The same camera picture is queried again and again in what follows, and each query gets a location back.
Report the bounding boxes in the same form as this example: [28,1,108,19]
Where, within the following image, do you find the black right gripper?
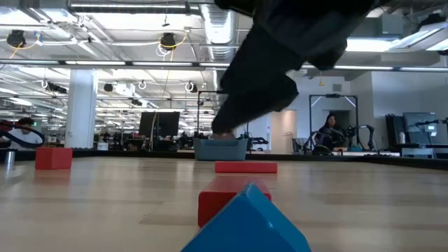
[211,20,306,136]

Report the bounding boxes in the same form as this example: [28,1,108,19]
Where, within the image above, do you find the long red block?
[214,161,279,174]

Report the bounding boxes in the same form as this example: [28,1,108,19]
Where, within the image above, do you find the thick red block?
[197,176,272,229]

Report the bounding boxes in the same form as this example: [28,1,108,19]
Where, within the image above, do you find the blue triangular block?
[181,183,312,252]

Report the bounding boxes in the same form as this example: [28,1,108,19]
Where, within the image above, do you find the red cube block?
[35,147,74,171]

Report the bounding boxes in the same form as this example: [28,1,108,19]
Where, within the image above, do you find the person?
[209,132,236,141]
[314,112,347,152]
[0,117,43,150]

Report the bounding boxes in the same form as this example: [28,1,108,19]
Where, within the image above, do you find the pale door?
[271,109,298,155]

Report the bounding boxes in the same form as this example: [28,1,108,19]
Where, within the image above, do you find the teal plastic bin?
[193,138,249,162]

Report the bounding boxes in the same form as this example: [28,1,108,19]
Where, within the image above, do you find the black computer monitor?
[139,111,181,138]

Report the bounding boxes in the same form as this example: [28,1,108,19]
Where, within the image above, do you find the long ceiling light bar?
[0,58,448,73]

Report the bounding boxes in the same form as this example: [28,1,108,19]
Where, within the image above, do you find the bright ceiling light panel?
[344,36,398,53]

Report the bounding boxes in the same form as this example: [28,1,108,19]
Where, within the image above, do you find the white pillar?
[64,69,98,149]

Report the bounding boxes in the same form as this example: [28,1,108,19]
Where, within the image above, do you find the grey monitor with lit screen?
[402,111,438,146]

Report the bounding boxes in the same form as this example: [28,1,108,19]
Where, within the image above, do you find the black gantry frame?
[197,90,228,152]
[308,93,359,151]

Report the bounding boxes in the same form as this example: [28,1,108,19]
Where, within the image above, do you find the ribbed silver air duct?
[198,0,246,71]

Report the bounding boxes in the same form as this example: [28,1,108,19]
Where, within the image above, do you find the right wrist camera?
[307,33,353,71]

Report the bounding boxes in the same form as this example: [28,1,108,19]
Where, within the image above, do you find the black table frame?
[0,148,448,171]

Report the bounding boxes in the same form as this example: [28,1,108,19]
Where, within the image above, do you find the black ceiling camera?
[6,29,27,48]
[160,32,177,51]

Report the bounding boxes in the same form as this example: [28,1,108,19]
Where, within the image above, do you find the silver metal post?
[4,149,17,172]

